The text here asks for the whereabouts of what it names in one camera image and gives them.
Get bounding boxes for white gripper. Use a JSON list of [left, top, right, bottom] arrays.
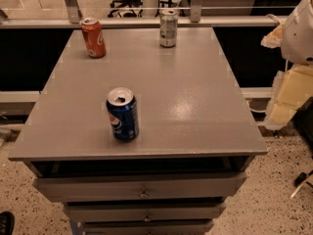
[[261, 24, 313, 130]]

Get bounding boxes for blue pepsi can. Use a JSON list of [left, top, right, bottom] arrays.
[[106, 87, 139, 142]]

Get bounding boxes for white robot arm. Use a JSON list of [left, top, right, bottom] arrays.
[[261, 0, 313, 130]]

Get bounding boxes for green 7up can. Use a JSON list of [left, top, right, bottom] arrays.
[[159, 9, 178, 48]]

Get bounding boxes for orange soda can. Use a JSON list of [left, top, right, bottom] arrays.
[[81, 18, 106, 58]]

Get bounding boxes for grey drawer cabinet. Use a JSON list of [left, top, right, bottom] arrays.
[[11, 28, 266, 235]]

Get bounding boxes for black and white floor tool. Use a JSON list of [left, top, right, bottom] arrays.
[[291, 170, 313, 199]]

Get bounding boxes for top grey drawer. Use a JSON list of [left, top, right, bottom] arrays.
[[33, 172, 246, 203]]

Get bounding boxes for grey drawer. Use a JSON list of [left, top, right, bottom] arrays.
[[33, 172, 246, 203], [64, 201, 225, 222], [83, 219, 213, 235]]

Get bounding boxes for middle grey drawer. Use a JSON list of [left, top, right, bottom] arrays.
[[64, 201, 225, 222]]

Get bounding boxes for black office chair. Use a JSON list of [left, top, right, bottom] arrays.
[[108, 0, 143, 18]]

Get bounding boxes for bottom grey drawer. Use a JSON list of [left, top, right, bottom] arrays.
[[83, 219, 213, 235]]

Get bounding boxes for black shoe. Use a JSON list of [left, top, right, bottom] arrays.
[[0, 211, 15, 235]]

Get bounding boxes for metal railing frame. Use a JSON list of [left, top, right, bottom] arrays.
[[0, 15, 278, 29]]

